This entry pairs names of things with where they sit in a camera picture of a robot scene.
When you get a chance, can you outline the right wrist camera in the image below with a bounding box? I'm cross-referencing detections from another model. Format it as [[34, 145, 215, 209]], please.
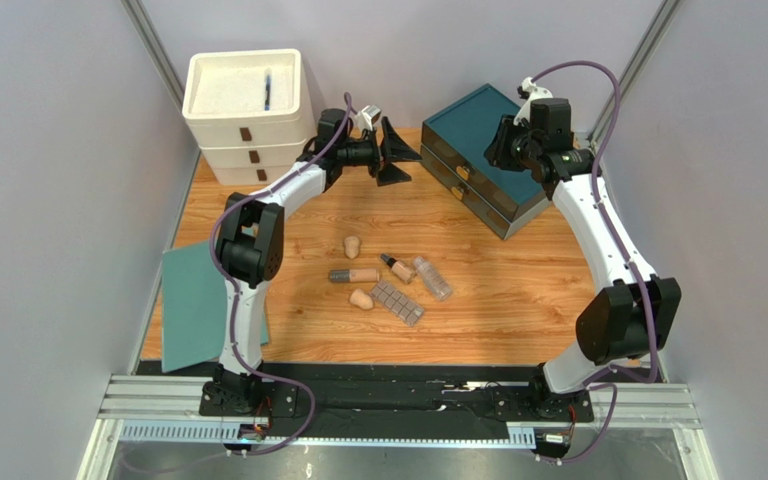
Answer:
[[514, 77, 554, 125]]

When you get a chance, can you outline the teal board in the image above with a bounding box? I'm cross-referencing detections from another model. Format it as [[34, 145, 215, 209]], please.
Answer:
[[161, 241, 271, 373]]

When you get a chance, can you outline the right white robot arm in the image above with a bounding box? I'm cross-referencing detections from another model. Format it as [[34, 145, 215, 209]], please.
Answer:
[[485, 95, 682, 419]]

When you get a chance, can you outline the white three-drawer organizer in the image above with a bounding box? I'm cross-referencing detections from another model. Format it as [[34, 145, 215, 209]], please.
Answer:
[[182, 49, 316, 186]]

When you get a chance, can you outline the purple cable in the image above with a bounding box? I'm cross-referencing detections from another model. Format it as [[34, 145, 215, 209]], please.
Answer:
[[207, 91, 359, 457], [531, 59, 662, 465]]

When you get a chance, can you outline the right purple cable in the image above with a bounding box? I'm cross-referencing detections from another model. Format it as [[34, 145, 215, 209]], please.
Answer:
[[531, 59, 662, 465]]

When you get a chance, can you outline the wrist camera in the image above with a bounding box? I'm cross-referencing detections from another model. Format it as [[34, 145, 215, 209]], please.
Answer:
[[354, 105, 382, 131], [514, 77, 554, 125]]

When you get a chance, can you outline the blue pen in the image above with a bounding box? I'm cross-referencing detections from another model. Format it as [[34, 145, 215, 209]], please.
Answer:
[[263, 68, 273, 111]]

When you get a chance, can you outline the concealer tube grey cap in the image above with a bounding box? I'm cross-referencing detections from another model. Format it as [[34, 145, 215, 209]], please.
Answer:
[[328, 268, 381, 283]]

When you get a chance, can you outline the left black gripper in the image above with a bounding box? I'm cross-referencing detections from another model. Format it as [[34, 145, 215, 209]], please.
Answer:
[[339, 118, 424, 187]]

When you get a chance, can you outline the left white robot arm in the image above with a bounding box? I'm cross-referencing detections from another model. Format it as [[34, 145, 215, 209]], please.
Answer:
[[199, 108, 421, 417]]

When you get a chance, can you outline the teal drawer cabinet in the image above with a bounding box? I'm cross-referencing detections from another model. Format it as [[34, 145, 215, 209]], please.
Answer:
[[420, 84, 550, 240]]

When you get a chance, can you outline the eyeshadow palette clear case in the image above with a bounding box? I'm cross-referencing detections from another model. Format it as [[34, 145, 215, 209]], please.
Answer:
[[370, 280, 425, 327]]

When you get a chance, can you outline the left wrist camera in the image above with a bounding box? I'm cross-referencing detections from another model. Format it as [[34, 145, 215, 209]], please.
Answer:
[[354, 105, 382, 131]]

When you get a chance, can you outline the clear plastic bottle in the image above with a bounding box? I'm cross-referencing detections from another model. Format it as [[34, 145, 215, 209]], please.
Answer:
[[413, 256, 454, 301]]

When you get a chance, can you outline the clear drawer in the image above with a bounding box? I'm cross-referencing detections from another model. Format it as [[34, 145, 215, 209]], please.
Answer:
[[421, 120, 542, 221], [420, 146, 513, 240]]

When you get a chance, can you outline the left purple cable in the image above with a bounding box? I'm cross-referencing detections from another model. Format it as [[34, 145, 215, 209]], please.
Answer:
[[207, 91, 359, 457]]

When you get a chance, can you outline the foundation bottle black cap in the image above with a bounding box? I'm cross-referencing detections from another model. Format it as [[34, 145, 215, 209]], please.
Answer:
[[379, 253, 416, 284]]

